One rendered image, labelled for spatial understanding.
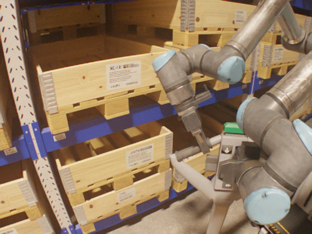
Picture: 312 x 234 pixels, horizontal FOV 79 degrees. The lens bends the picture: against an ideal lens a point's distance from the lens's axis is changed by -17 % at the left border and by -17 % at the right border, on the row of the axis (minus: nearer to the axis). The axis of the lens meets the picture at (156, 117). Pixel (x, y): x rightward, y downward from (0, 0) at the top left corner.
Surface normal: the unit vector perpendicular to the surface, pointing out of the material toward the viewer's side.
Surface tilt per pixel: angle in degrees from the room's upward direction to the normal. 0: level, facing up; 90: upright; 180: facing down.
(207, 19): 90
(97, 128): 90
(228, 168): 74
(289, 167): 62
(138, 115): 90
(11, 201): 90
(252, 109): 41
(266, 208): 79
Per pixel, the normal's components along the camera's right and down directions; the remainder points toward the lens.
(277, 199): -0.22, 0.26
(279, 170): -0.73, -0.26
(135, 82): 0.54, 0.39
